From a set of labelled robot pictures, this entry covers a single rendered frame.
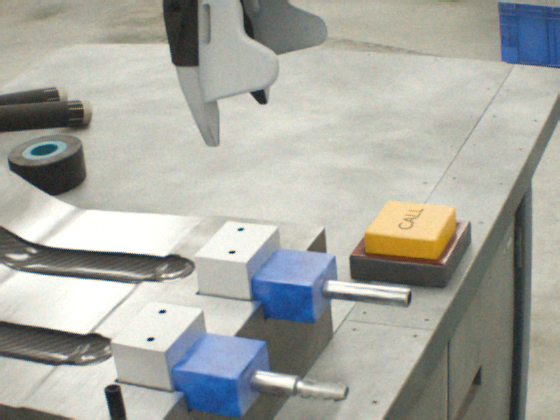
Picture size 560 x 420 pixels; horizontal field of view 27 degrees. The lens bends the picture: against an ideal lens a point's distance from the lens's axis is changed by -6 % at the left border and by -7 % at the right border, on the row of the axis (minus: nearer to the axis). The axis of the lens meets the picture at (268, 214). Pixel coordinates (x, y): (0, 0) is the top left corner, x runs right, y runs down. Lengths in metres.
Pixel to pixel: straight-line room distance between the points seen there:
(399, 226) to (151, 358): 0.34
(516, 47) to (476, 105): 2.58
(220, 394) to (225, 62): 0.18
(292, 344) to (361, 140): 0.44
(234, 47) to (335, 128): 0.58
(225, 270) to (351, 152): 0.45
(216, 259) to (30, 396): 0.16
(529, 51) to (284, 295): 3.16
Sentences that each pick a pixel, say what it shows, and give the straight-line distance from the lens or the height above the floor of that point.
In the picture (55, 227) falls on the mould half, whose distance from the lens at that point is 0.92.
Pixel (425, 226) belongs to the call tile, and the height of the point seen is 0.84.
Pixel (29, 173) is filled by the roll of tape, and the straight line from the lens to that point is 1.18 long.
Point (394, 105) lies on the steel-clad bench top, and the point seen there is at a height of 0.80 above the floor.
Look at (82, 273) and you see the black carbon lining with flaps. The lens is 0.84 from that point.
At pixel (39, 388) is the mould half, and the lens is 0.71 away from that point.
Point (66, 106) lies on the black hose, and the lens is 1.34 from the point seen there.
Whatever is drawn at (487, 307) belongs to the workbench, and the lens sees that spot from 1.34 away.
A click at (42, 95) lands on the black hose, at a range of 1.40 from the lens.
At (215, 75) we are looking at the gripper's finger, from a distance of 0.69.
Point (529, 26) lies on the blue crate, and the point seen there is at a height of 0.14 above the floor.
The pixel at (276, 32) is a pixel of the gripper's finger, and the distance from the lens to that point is 0.75.
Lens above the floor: 1.26
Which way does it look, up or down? 25 degrees down
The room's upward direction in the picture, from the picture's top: 6 degrees counter-clockwise
